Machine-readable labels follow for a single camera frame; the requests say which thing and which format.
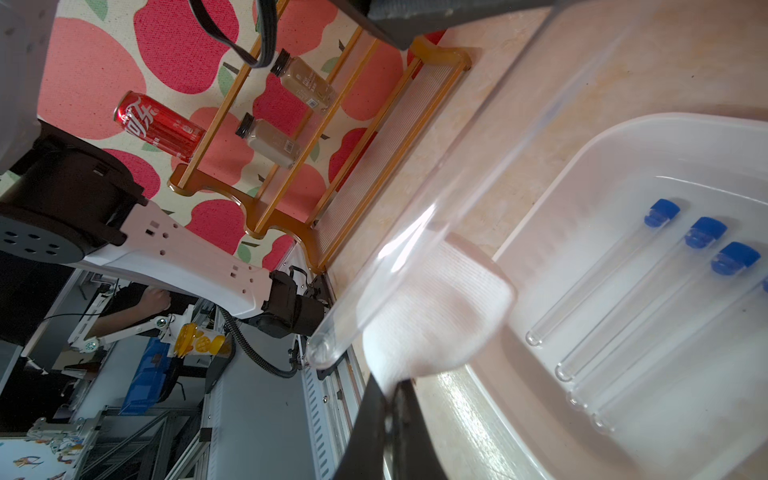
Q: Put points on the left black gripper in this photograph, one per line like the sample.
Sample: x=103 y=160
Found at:
x=399 y=22

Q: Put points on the glass spice jar lower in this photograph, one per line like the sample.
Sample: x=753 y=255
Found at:
x=269 y=141

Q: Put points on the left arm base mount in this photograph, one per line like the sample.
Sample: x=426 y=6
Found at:
x=313 y=303

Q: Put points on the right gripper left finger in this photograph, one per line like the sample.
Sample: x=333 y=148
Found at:
x=363 y=458

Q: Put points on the white rectangular tray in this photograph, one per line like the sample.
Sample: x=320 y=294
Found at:
x=507 y=416

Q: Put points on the glass spice jar upper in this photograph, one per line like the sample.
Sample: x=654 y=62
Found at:
x=303 y=82

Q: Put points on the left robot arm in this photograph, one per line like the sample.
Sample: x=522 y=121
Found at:
x=75 y=203

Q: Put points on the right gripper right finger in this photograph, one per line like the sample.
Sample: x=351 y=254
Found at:
x=413 y=454

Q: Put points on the test tube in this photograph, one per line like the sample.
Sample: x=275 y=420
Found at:
x=696 y=296
x=666 y=274
x=569 y=45
x=708 y=344
x=661 y=213

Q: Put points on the glass spice jar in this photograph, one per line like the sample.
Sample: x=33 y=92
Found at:
x=303 y=82
x=269 y=141

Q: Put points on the wooden shelf rack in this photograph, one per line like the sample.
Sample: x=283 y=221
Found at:
x=386 y=98

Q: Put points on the white wipe cloth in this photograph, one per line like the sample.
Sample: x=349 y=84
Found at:
x=439 y=317

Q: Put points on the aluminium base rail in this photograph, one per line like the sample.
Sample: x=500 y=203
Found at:
x=254 y=425

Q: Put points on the red cola can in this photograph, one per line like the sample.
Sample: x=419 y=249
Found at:
x=157 y=125

